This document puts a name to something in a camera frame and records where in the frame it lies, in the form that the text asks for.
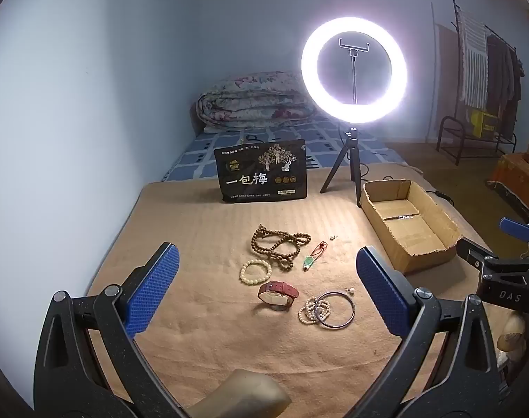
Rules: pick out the phone holder clamp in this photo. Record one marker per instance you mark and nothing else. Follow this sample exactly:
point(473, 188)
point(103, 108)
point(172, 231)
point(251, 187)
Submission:
point(354, 74)

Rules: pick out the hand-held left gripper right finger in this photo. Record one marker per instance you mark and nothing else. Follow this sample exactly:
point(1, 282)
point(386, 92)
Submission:
point(384, 287)

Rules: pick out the folded floral quilt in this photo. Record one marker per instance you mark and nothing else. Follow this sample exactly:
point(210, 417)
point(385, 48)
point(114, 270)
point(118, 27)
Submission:
point(247, 100)

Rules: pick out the blue patterned bed sheet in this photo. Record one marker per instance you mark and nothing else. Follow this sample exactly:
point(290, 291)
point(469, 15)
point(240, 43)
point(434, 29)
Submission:
point(203, 148)

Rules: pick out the black clothes rack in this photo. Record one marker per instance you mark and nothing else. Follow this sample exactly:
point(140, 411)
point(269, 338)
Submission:
point(456, 21)

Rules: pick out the person's left hand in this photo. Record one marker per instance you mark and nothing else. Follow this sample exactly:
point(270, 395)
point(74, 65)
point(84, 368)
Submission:
point(247, 394)

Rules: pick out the cardboard box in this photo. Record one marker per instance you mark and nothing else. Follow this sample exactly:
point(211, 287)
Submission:
point(421, 230)

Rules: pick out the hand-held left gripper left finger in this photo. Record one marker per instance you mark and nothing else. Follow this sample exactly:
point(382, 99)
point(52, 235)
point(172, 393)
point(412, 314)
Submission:
point(153, 287)

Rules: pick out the striped white towel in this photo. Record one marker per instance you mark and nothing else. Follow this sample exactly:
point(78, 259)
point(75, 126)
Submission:
point(473, 61)

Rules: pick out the dark hanging clothes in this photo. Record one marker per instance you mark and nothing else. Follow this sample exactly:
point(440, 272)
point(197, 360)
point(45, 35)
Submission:
point(504, 78)

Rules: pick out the person's right hand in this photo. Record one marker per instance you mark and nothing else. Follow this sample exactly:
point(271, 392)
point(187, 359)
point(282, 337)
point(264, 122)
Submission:
point(515, 331)

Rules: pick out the thin metal bangle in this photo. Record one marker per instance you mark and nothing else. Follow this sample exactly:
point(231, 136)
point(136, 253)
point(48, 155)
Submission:
point(353, 313)

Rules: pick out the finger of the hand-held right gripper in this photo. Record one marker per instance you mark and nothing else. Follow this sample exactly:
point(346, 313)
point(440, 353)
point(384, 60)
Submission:
point(473, 252)
point(513, 227)

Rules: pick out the black tripod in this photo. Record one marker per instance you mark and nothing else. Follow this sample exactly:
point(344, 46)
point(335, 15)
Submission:
point(349, 148)

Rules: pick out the black shoe rack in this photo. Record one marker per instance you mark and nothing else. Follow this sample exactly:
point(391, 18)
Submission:
point(447, 137)

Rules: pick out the yellow box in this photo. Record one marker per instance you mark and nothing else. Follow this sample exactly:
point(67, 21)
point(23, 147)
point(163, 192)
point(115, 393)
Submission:
point(484, 122)

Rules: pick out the black printed bag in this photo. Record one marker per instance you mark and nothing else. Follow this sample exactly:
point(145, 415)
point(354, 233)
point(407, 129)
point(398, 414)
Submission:
point(260, 174)

